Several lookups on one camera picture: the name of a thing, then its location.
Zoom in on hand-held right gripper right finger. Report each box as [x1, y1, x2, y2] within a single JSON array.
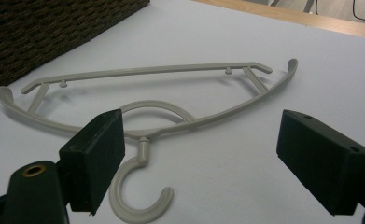
[[275, 108, 365, 217]]

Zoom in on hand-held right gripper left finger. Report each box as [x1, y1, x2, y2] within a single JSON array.
[[58, 108, 126, 217]]

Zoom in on grey plastic clothes hanger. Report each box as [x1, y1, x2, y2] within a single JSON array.
[[0, 58, 300, 224]]

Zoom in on dark woven wicker basket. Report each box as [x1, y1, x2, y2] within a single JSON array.
[[0, 0, 151, 98]]

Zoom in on grey metal stand leg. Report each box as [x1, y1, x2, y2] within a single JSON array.
[[302, 0, 316, 14]]

